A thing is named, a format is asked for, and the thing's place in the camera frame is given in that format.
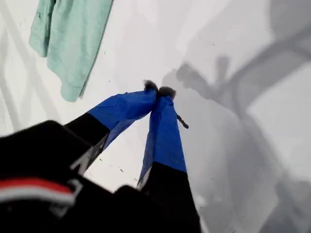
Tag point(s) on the pale green T-shirt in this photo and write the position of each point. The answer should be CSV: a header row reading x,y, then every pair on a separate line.
x,y
73,41

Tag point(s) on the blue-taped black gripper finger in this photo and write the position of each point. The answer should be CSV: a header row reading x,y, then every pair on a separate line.
x,y
165,145
121,109

